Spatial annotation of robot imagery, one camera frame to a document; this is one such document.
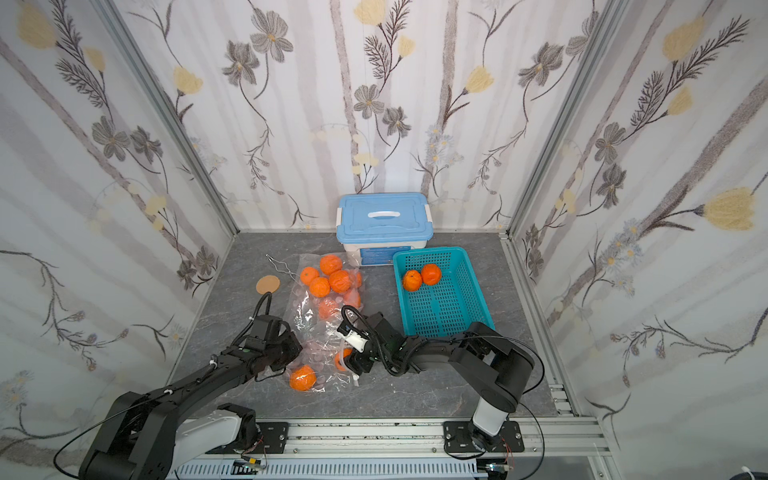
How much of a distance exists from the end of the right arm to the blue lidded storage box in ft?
1.05

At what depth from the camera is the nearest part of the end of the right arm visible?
0.69m

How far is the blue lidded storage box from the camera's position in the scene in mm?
978

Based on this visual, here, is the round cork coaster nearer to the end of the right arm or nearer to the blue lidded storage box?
the blue lidded storage box

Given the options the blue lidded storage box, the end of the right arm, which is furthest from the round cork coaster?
the end of the right arm
